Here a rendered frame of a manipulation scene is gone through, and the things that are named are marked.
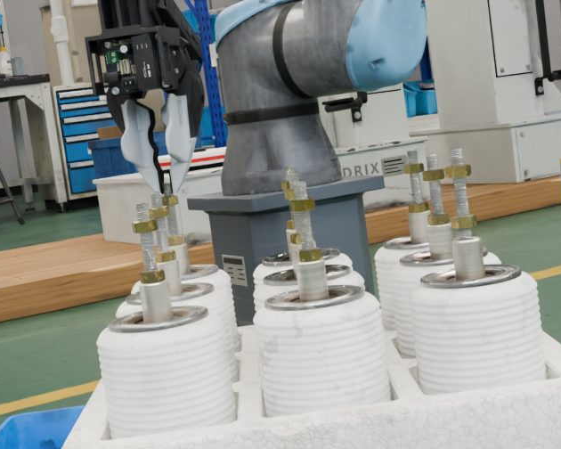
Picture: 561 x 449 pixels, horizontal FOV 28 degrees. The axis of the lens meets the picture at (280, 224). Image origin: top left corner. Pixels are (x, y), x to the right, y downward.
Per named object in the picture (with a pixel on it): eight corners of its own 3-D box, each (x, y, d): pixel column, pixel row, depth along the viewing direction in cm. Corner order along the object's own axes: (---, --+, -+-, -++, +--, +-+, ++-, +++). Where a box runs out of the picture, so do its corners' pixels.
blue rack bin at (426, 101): (378, 119, 693) (374, 85, 691) (426, 112, 712) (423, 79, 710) (428, 115, 650) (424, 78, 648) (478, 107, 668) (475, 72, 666)
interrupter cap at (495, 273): (403, 286, 86) (402, 277, 86) (487, 269, 89) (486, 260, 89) (452, 297, 79) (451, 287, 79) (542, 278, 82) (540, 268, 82)
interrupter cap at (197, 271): (127, 283, 108) (126, 277, 108) (195, 269, 112) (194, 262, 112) (163, 289, 102) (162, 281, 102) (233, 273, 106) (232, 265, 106)
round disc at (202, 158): (128, 176, 322) (126, 157, 321) (222, 161, 336) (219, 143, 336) (171, 175, 295) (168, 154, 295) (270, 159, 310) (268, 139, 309)
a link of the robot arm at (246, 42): (265, 109, 147) (251, 5, 146) (348, 97, 139) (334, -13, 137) (204, 117, 138) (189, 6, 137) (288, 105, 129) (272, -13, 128)
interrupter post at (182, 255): (163, 280, 108) (158, 247, 107) (184, 275, 109) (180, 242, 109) (174, 281, 106) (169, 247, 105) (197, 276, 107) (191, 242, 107)
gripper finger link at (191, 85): (159, 143, 105) (142, 52, 104) (165, 142, 107) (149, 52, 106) (207, 134, 104) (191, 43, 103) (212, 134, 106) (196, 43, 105)
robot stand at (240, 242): (216, 424, 146) (184, 198, 143) (336, 390, 155) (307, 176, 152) (287, 453, 130) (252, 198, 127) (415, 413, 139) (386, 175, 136)
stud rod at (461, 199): (461, 249, 83) (449, 149, 83) (459, 248, 84) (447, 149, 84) (475, 248, 83) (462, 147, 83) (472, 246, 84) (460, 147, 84)
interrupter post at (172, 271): (160, 297, 97) (155, 260, 97) (187, 295, 96) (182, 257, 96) (153, 303, 94) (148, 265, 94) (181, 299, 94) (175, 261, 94)
